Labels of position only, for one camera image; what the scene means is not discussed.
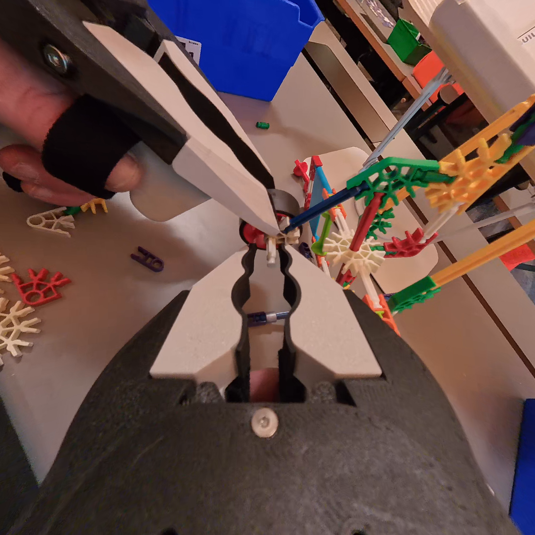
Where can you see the blue plastic bin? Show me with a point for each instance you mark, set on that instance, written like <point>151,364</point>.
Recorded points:
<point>250,41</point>
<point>524,459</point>

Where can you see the white tilted reading stand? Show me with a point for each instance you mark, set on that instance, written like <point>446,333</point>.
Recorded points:
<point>413,267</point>

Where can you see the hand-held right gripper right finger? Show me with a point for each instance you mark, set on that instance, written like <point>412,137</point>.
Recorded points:
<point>334,334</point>

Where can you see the red toy connector piece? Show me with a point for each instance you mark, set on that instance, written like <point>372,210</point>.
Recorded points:
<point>37,299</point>

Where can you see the orange plastic bin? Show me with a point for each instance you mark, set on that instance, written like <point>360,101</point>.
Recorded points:
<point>430,69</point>

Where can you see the green plastic bin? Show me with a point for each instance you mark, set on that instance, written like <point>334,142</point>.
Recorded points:
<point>407,39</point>

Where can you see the red toy wheel black tyre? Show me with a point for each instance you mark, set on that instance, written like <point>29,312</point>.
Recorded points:
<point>288,202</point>

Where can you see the person's left hand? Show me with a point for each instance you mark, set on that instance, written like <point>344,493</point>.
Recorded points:
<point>25,104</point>

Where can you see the orange traffic cone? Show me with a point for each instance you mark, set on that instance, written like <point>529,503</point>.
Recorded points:
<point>518,257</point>

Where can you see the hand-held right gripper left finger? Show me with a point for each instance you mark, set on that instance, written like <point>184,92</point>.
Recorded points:
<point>196,334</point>

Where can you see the small purple toy connector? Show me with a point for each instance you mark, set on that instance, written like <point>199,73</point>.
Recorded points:
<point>155,264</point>

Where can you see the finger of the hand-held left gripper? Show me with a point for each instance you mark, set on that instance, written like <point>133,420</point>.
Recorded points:
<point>170,47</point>
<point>221,179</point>

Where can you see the printed instruction sheet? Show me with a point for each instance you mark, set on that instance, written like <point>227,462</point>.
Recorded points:
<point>527,35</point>

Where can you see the colourful toy construction model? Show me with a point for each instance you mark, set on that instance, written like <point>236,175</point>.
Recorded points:
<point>355,253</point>

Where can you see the grey toy connector piece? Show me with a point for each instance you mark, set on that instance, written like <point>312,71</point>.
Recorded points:
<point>48,227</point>

